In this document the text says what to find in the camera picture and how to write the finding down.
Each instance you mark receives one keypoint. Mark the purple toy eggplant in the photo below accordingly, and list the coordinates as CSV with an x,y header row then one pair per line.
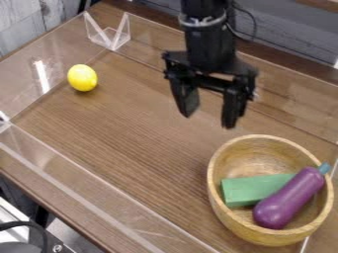
x,y
275,210

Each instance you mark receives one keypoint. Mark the clear acrylic tray wall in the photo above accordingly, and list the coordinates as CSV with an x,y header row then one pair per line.
x,y
119,224

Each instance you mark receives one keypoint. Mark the brown wooden bowl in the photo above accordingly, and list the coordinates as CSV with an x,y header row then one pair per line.
x,y
260,154

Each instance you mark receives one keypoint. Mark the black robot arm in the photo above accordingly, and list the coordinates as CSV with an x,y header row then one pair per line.
x,y
208,65

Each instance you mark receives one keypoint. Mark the green rectangular block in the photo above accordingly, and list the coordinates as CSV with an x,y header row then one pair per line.
x,y
244,191

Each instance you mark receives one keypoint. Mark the yellow toy lemon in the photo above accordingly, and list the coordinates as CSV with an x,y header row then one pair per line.
x,y
81,78

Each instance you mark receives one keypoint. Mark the clear acrylic corner bracket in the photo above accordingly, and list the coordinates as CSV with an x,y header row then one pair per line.
x,y
109,38

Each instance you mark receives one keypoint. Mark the black metal bracket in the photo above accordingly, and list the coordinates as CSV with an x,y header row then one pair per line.
x,y
55,244

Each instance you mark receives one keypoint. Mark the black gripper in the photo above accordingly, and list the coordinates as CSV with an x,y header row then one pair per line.
x,y
208,64

